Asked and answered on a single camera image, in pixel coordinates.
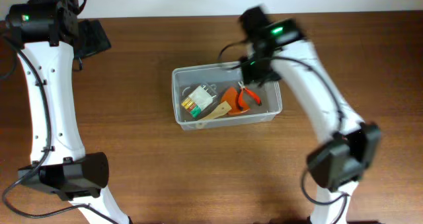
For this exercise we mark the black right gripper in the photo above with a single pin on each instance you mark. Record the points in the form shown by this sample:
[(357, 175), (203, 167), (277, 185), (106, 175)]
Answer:
[(256, 72)]

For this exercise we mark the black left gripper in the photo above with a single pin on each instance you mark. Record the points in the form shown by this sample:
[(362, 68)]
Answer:
[(94, 39)]

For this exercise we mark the red handled pliers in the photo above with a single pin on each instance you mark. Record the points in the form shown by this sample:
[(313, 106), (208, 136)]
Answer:
[(245, 97)]

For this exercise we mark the orange scraper wooden handle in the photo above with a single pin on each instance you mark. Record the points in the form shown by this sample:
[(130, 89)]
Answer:
[(225, 105)]

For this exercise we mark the clear plastic container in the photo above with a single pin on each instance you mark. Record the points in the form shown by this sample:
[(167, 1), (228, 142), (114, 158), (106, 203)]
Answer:
[(221, 77)]

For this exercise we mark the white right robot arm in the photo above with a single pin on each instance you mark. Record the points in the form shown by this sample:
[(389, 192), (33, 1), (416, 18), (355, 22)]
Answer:
[(347, 144)]

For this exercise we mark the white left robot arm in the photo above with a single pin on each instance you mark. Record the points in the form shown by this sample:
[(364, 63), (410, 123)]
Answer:
[(48, 37)]

